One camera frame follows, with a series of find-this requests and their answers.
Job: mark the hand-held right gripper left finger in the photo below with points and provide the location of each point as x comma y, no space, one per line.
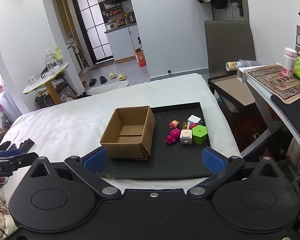
95,159

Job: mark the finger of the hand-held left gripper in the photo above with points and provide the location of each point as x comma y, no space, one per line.
11,153
25,158

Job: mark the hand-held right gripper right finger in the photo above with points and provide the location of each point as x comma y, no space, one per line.
213,159

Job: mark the green hexagonal container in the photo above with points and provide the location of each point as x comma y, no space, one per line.
199,134

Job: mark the white cube toy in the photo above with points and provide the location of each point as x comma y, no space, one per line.
186,135

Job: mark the red cartoon figure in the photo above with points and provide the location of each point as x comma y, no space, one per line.
193,126

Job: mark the black tray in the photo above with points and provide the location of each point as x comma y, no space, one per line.
170,161

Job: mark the small white box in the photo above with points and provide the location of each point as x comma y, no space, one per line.
193,119

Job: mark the pink pig toy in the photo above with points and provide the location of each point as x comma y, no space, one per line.
173,135

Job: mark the small doll figure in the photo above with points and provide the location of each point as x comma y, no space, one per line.
174,124

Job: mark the black cloth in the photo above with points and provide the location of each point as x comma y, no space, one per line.
6,146
27,145

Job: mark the white round container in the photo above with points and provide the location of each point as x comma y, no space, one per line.
32,79

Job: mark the black slipper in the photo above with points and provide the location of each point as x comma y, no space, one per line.
92,82
103,80

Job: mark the white desk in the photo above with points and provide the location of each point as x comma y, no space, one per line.
261,97

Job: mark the black claw hair clip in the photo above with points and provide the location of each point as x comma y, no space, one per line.
45,74

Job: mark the yellow slipper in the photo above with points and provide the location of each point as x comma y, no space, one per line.
112,75
121,77

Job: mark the round table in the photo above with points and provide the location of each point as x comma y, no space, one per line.
53,76

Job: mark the black desk pad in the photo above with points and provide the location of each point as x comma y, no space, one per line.
295,115

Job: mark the paper cup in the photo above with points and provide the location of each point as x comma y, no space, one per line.
233,65

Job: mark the patterned desk mat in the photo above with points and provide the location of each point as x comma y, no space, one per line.
272,82

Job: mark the clear water jug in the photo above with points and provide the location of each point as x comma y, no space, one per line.
50,61

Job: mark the yellow-green drink bottle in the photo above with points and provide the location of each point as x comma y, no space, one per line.
58,56

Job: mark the white water pipes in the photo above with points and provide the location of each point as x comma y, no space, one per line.
75,52

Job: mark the orange cardboard box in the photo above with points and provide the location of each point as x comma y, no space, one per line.
140,59

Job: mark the grey chair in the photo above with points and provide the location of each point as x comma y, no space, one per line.
228,47

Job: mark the white kitchen cabinet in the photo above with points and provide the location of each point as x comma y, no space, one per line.
121,45

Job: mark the pink pill bottle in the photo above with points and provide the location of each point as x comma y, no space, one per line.
288,65

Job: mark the black spray bottle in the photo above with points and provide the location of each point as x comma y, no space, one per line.
139,43

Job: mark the black-framed glass door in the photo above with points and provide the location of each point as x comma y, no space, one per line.
92,25

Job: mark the brown board in black frame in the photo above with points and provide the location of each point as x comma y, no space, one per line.
236,92

